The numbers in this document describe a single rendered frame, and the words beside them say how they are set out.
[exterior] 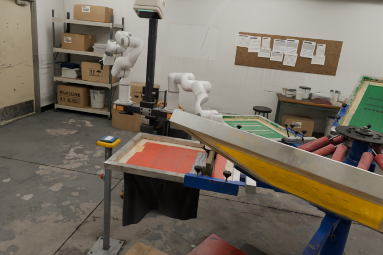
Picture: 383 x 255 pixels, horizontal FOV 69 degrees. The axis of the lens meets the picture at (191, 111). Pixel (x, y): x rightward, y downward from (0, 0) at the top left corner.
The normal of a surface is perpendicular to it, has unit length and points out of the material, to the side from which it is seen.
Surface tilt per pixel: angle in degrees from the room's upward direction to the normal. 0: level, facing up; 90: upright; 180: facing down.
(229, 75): 90
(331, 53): 90
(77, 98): 90
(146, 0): 63
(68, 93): 89
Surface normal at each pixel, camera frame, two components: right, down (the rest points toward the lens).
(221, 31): -0.18, 0.24
